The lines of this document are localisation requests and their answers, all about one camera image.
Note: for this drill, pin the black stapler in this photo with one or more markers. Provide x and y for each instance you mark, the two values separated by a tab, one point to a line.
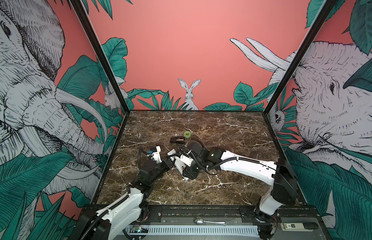
179	140

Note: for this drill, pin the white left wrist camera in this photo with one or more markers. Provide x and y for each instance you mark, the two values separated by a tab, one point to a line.
154	154

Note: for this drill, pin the white remote control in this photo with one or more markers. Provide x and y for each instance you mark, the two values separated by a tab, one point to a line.
178	163

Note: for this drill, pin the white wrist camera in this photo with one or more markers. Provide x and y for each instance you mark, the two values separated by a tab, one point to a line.
187	161
154	154

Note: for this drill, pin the white label box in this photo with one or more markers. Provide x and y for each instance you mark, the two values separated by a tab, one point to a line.
299	227

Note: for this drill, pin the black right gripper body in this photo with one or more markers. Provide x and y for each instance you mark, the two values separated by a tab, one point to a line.
195	168

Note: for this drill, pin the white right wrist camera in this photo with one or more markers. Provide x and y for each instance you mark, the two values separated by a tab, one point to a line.
187	161

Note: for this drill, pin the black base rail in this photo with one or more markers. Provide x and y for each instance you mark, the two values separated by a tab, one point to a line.
225	213

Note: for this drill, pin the white perforated cable tray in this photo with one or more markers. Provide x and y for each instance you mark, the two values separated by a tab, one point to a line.
172	230

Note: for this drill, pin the black enclosure corner post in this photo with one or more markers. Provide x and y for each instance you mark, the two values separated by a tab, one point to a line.
319	20
91	34

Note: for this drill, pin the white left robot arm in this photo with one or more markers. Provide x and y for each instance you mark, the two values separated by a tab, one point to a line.
108	222

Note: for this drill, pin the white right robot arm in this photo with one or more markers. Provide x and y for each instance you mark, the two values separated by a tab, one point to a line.
279	175

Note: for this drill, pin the black enclosure corner post left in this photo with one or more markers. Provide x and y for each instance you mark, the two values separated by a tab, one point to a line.
91	34

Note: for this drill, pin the black enclosure corner post right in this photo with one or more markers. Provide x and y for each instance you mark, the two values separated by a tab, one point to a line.
319	20

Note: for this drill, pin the metal spoon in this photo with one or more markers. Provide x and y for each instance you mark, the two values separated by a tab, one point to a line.
200	221

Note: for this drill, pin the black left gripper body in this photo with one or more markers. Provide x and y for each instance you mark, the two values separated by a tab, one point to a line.
160	169

